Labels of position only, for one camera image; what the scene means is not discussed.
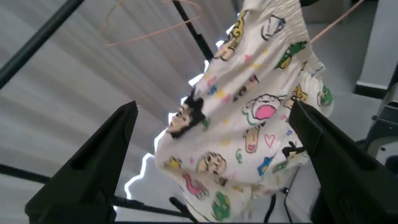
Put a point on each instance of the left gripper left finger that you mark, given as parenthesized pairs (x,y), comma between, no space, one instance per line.
(87,174)

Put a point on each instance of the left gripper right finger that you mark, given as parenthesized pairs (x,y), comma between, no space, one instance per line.
(348,174)

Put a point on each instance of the cream printed shirt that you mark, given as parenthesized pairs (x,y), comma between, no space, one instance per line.
(248,93)

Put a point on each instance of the pink clothes hanger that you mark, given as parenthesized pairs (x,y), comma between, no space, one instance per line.
(155,31)
(337,21)

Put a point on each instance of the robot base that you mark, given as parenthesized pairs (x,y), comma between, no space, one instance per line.
(385,124)

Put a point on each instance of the black clothes rack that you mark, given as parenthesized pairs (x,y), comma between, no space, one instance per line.
(31,46)

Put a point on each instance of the white curtain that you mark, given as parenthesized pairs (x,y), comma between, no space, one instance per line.
(62,93)

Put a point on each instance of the grey partition panel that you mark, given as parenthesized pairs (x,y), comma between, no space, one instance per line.
(379,46)

